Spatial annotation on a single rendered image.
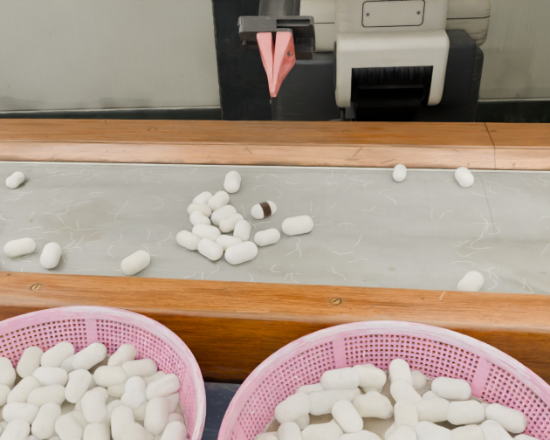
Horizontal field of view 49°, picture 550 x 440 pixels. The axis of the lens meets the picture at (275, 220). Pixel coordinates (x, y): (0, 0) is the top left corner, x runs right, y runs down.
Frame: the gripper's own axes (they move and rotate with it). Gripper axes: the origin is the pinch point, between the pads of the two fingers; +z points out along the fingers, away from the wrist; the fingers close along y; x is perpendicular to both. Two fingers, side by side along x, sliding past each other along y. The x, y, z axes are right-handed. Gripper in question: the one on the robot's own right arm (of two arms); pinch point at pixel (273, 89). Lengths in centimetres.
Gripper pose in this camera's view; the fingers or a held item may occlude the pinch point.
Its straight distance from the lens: 82.9
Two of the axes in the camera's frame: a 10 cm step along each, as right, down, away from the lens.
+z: -0.7, 9.5, -3.0
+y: 9.9, 0.3, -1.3
